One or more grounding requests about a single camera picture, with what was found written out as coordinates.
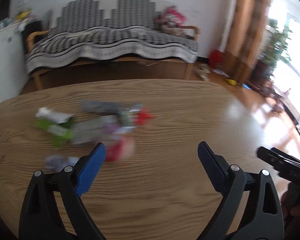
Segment person's right hand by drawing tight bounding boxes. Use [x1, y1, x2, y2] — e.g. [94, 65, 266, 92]
[281, 189, 300, 221]

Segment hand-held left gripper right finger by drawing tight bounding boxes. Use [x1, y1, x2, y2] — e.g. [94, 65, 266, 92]
[197, 141, 285, 240]

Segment sofa with striped blanket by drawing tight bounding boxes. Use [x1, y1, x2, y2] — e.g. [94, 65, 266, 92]
[25, 0, 198, 74]

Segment green white wrapper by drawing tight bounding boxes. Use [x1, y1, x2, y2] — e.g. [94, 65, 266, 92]
[36, 107, 75, 124]

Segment white cabinet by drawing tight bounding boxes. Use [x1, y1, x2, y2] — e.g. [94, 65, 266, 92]
[0, 22, 28, 105]

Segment wooden sofa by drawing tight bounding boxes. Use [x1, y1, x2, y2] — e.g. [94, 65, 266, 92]
[25, 25, 200, 90]

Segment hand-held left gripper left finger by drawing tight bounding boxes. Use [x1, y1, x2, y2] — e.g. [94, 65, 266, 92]
[19, 142, 107, 240]

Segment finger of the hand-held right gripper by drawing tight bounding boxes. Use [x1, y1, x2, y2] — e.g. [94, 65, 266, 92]
[256, 146, 284, 174]

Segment green potted plants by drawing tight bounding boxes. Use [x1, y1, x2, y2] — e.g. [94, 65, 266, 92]
[261, 17, 294, 63]

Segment black speaker box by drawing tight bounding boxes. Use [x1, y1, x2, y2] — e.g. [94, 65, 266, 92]
[22, 20, 49, 54]

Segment small blue wrapper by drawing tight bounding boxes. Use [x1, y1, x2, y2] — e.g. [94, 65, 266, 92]
[45, 155, 80, 173]

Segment blue white wrapper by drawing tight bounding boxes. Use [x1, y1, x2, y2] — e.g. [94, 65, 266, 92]
[81, 101, 143, 114]

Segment beige plush toy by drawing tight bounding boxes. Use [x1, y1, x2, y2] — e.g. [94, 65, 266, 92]
[160, 21, 188, 37]

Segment pink cartoon pillow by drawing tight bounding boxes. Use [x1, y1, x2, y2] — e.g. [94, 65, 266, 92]
[162, 6, 187, 27]

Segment dark printed packet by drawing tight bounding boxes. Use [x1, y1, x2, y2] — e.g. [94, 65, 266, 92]
[116, 110, 137, 128]

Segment red bag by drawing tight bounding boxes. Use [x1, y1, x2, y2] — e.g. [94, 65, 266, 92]
[209, 49, 224, 68]

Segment blue white snack bag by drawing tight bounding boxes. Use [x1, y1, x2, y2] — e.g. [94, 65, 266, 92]
[70, 116, 130, 145]

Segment brown curtain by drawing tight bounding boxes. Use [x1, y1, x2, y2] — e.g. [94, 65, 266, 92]
[224, 0, 273, 85]

